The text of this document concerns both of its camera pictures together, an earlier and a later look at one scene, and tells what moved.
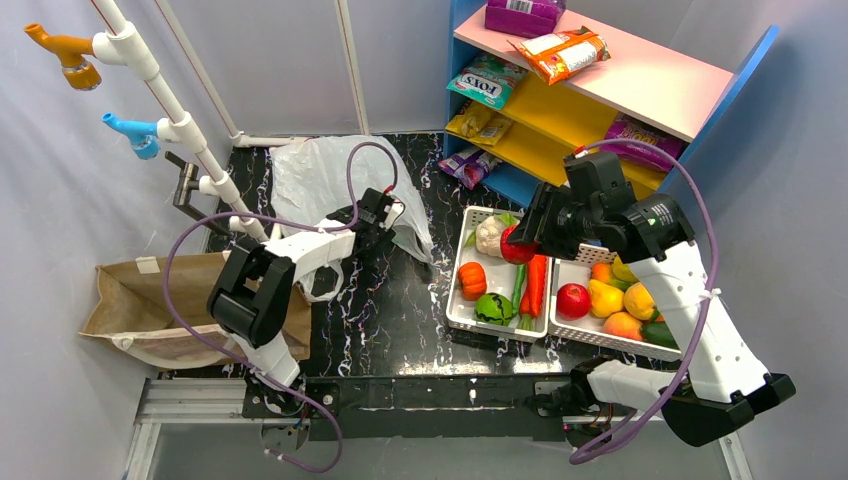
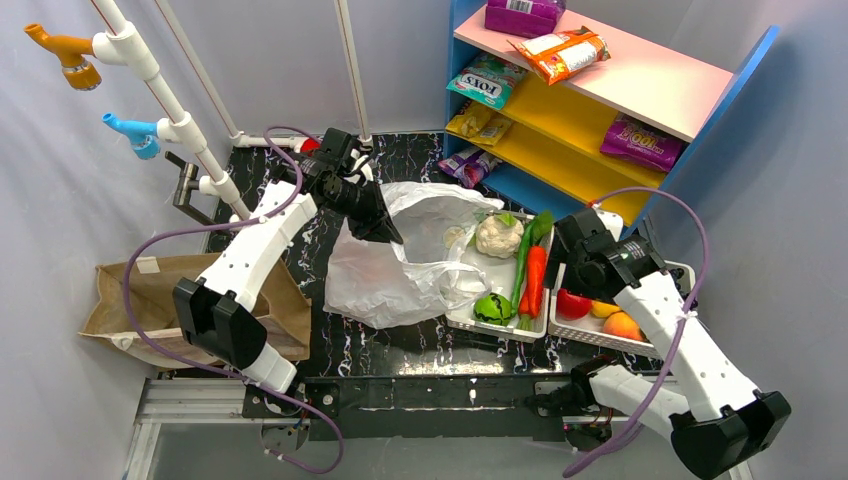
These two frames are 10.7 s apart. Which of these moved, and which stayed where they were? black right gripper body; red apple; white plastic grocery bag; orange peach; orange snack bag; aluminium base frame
Moved: black right gripper body; white plastic grocery bag
Stayed: orange snack bag; aluminium base frame; orange peach; red apple
